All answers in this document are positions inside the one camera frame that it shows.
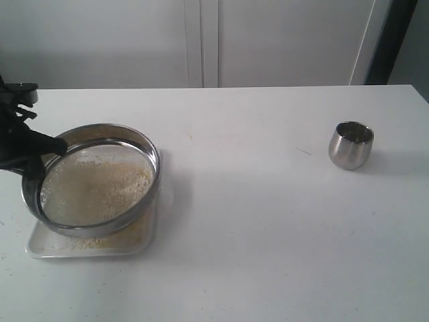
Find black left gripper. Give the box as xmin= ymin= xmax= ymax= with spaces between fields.
xmin=1 ymin=80 xmax=67 ymax=180

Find yellow grain powder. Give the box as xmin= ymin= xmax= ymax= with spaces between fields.
xmin=42 ymin=157 xmax=155 ymax=251

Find round steel mesh sieve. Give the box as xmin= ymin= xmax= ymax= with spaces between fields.
xmin=21 ymin=123 xmax=162 ymax=238

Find stainless steel cup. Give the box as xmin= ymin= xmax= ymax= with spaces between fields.
xmin=328 ymin=121 xmax=375 ymax=170

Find white cabinet behind table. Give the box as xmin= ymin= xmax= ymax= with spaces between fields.
xmin=1 ymin=1 xmax=390 ymax=89

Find white rectangular tray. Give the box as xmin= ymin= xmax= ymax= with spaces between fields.
xmin=25 ymin=149 xmax=162 ymax=260

